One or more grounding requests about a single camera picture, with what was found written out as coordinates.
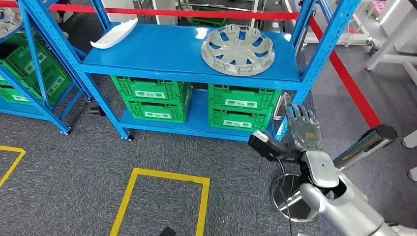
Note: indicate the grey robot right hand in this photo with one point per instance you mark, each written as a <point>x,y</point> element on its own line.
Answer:
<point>304,133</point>

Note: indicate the grey plastic wheel cover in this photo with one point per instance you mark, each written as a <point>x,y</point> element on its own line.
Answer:
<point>238,45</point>

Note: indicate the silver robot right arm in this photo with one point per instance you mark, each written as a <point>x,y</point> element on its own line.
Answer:
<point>342,208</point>

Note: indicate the blue metal shelf rack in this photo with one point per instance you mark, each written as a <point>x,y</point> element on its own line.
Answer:
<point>182,55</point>
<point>34,65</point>

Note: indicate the white plastic trim part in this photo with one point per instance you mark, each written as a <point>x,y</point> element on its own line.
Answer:
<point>114,35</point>

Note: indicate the red barrier belt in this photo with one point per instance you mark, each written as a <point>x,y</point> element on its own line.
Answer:
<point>351,88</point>
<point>195,13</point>

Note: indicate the chrome stanchion base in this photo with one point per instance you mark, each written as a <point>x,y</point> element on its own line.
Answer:
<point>280,202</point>

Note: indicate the white equipment cart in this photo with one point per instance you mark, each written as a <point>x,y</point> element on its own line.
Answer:
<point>353,39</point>

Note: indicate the black caster wheel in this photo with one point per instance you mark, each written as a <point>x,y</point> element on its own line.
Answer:
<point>97,111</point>

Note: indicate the white cabinet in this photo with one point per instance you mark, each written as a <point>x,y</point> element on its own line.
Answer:
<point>123,18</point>

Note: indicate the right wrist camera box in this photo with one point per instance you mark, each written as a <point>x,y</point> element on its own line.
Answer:
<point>260,143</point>

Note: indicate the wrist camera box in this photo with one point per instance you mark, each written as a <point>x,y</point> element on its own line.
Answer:
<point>167,232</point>
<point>260,143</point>

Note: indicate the chrome stanchion post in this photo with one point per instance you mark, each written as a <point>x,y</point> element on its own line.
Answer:
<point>365,146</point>

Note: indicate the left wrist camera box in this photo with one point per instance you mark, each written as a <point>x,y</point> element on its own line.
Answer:
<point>167,232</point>

